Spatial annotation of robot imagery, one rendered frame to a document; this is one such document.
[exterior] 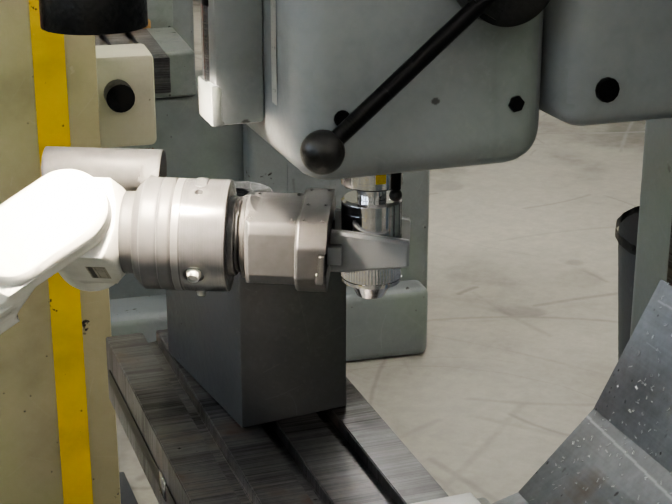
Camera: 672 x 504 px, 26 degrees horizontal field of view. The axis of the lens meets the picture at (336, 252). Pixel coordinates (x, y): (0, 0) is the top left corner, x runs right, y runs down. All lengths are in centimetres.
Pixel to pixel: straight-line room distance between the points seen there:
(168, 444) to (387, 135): 56
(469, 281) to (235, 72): 356
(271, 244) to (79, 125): 177
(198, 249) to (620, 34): 35
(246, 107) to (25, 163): 182
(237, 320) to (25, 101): 143
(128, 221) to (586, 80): 36
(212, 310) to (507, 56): 59
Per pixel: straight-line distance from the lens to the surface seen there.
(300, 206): 113
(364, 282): 112
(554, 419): 370
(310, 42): 98
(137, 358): 167
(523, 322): 428
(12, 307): 113
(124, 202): 113
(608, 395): 148
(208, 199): 111
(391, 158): 101
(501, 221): 516
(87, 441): 307
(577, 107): 104
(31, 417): 303
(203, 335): 155
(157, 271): 112
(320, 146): 95
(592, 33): 103
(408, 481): 140
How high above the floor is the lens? 160
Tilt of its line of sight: 19 degrees down
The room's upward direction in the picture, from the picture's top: straight up
